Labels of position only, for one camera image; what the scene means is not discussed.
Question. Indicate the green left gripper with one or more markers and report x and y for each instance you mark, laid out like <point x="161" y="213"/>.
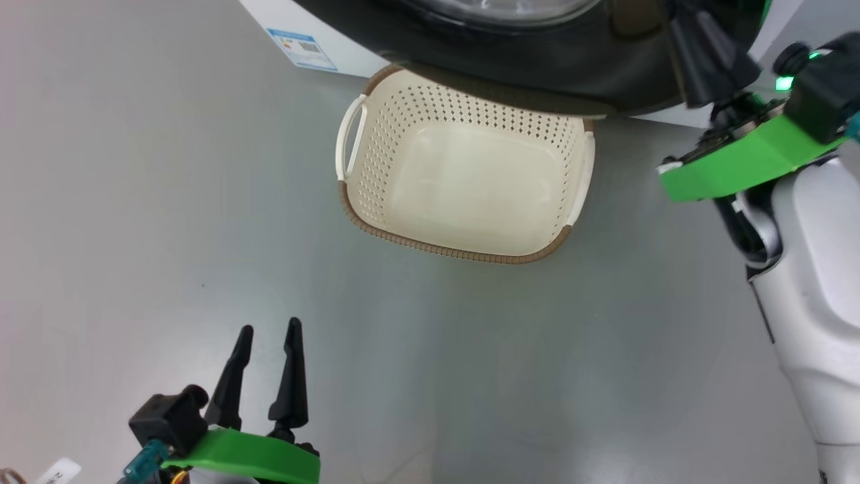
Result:
<point x="248" y="460"/>

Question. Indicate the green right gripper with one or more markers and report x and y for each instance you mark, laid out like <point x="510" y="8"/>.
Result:
<point x="739" y="165"/>

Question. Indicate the round black glass washer door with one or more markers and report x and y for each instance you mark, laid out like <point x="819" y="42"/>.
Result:
<point x="537" y="60"/>

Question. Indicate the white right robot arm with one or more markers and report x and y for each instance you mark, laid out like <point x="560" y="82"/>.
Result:
<point x="813" y="269"/>

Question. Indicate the cream perforated laundry basket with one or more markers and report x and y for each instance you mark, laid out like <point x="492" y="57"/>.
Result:
<point x="470" y="181"/>

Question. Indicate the white front-load washing machine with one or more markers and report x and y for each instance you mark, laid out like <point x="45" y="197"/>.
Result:
<point x="282" y="13"/>

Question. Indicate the small white paper tag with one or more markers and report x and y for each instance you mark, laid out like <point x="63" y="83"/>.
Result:
<point x="59" y="472"/>

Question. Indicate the blue energy label sticker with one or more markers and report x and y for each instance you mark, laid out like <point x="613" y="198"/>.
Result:
<point x="302" y="48"/>

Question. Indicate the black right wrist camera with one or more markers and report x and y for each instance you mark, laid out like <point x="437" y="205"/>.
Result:
<point x="833" y="87"/>

